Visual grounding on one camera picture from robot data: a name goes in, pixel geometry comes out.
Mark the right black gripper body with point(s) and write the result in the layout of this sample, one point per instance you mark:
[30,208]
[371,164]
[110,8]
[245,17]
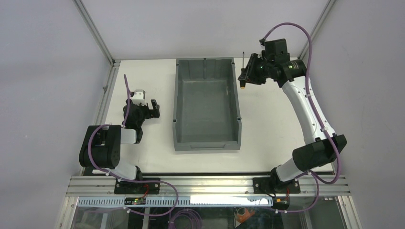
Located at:
[249,71]

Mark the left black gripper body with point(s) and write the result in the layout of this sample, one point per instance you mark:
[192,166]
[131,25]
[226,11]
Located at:
[147,111]

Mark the black yellow handled screwdriver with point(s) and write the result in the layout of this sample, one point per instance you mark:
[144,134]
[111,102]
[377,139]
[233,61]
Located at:
[241,78]

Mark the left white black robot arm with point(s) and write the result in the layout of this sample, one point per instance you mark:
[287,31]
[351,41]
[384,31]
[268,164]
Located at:
[101,147]

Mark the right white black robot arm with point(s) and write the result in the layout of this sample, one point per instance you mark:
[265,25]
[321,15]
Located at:
[322,144]

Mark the grey plastic storage bin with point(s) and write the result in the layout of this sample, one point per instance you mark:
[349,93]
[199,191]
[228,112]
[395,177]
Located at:
[206,113]

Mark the orange object below table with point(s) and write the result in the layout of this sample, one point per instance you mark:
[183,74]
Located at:
[243,214]

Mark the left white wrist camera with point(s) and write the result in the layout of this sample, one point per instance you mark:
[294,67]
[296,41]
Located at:
[138,97]

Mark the right aluminium frame post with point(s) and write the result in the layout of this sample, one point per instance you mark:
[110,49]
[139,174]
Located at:
[317,27]

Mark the aluminium frame post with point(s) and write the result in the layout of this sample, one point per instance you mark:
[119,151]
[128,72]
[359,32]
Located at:
[317,27]
[93,30]

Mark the left aluminium frame post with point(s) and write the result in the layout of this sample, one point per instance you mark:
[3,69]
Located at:
[93,30]

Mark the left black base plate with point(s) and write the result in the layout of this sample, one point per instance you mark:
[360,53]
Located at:
[152,186]

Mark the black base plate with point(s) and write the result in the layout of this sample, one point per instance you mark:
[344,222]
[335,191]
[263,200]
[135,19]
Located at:
[271,185]
[152,186]

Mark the aluminium front rail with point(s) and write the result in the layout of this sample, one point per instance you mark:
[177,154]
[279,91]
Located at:
[102,186]

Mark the white slotted cable duct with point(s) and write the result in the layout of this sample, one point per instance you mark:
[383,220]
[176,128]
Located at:
[192,201]

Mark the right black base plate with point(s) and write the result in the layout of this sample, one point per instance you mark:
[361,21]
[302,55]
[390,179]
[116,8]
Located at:
[271,185]

